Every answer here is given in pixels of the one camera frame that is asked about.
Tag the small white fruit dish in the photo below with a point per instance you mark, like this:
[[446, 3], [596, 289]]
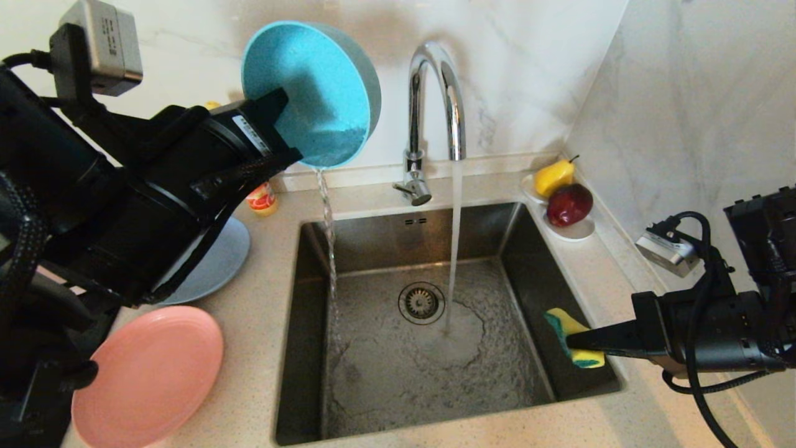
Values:
[[576, 232]]

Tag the teal bowl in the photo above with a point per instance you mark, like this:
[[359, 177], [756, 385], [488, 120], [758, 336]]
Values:
[[323, 74]]

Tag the yellow green sponge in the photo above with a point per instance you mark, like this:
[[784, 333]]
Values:
[[569, 320]]

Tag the thin poured water trickle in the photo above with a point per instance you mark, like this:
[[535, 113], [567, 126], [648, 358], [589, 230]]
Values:
[[328, 211]]

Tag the chrome gooseneck faucet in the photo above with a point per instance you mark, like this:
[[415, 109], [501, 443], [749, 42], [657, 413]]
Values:
[[415, 112]]

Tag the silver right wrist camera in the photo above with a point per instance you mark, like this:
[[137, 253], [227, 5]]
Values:
[[668, 249]]

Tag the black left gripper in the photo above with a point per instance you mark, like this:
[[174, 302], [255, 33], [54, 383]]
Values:
[[168, 199]]

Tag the dark red apple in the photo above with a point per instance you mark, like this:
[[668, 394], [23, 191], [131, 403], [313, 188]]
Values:
[[568, 204]]

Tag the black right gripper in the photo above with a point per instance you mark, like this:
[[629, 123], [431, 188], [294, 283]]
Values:
[[709, 330]]

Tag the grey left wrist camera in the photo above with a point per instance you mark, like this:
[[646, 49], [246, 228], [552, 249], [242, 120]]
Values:
[[106, 43]]

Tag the running water stream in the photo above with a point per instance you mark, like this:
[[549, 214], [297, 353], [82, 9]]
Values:
[[456, 249]]

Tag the orange white dish soap bottle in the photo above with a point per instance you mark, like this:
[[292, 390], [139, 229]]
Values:
[[262, 200]]

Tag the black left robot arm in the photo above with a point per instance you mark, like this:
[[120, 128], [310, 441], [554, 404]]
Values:
[[37, 155]]

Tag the blue grey plate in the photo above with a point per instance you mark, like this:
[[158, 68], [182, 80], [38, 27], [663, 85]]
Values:
[[225, 255]]

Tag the round metal drain strainer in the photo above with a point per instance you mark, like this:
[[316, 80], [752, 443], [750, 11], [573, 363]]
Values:
[[421, 303]]

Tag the pink plate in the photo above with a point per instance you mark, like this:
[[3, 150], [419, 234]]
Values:
[[149, 379]]

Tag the yellow pear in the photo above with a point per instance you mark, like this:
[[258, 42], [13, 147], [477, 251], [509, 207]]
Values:
[[553, 178]]

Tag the stainless steel sink basin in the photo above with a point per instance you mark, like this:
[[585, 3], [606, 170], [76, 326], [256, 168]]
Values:
[[385, 386]]

